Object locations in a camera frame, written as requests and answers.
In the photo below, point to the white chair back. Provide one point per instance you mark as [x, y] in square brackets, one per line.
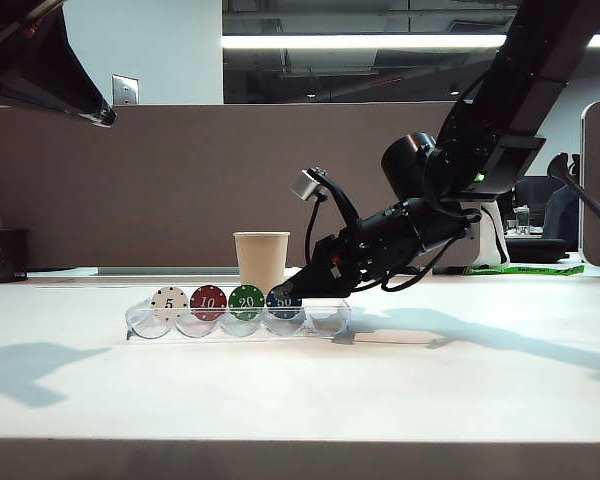
[495, 245]

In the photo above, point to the black computer monitor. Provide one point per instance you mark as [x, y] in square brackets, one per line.
[540, 192]

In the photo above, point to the red poker chip 10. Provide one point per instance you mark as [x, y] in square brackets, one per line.
[208, 302]

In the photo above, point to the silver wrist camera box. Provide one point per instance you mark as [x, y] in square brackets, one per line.
[305, 186]

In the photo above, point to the seated person in blue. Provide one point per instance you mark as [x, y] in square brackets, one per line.
[562, 210]

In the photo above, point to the metal wall switch plate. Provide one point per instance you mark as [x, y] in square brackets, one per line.
[125, 91]

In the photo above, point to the beige paper cup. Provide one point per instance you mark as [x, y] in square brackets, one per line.
[260, 260]

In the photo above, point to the black rod with scoop head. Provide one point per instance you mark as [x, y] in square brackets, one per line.
[560, 167]

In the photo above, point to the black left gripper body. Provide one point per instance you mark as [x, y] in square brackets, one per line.
[10, 20]

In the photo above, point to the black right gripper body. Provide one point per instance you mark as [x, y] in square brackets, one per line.
[380, 240]

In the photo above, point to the long ceiling light strip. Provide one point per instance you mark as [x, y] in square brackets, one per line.
[330, 41]

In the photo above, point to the green poker chip 20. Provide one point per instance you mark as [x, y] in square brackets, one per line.
[246, 302]

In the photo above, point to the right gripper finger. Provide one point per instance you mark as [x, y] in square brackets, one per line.
[315, 282]

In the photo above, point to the green tape strip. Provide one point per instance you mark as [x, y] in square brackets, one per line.
[530, 270]

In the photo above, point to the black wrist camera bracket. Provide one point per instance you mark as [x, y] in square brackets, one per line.
[342, 205]

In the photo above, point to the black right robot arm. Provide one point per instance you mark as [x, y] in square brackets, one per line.
[530, 75]

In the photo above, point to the blue poker chip 50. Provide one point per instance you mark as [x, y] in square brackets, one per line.
[285, 310]

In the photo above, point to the white poker chip 5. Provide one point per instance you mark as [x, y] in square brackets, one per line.
[169, 303]

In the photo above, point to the clear plastic chip tray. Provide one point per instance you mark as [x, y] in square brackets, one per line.
[325, 325]

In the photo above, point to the brown foreground panel edge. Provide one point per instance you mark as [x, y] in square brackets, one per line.
[300, 460]

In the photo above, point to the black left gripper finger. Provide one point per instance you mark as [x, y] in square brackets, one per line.
[55, 65]
[30, 102]

